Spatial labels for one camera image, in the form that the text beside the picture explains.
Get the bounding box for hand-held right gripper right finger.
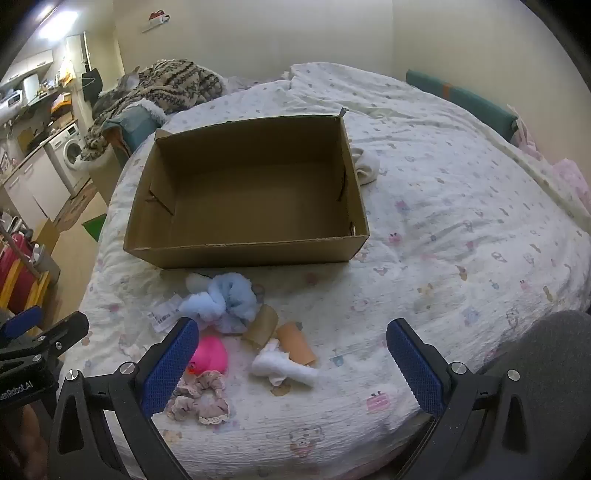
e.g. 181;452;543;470
387;318;551;480

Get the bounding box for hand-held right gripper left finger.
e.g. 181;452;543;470
46;318;199;480

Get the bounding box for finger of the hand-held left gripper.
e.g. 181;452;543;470
0;311;89;371
0;306;44;342

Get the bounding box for pink rubber toy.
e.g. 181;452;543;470
188;335;228;374

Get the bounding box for floral lace scrunchie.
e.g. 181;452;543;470
166;369;230;426

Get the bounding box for light blue plush toy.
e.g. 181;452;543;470
178;272;232;326

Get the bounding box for grey-blue tulle scrunchie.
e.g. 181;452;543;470
216;273;259;334

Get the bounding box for brown sock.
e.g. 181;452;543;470
241;305;279;347

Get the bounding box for white plush toy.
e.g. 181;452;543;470
250;338;319;388

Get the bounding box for orange sock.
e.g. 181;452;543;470
276;322;319;367

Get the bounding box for brown cardboard box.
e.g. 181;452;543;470
123;114;370;270

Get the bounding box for red and yellow cart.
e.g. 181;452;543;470
0;231;51;315

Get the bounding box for white paper label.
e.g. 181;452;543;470
147;296;185;332

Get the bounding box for green floor mat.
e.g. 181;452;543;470
82;213;109;241

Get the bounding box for white kitchen cabinet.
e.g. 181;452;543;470
2;148;70;222

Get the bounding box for white printed bed quilt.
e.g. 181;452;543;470
58;62;591;480

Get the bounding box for white washing machine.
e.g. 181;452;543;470
45;121;90;192

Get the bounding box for white rolled socks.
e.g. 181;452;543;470
352;147;380;186

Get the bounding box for white countertop appliance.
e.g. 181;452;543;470
0;90;26;121

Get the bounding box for pink cloth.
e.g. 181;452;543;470
510;106;591;208

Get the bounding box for black hanging bag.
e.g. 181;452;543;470
82;67;105;100

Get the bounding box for patterned knit blanket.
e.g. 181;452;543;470
81;58;227;162

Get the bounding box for teal headboard cushion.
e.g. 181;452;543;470
405;69;518;141

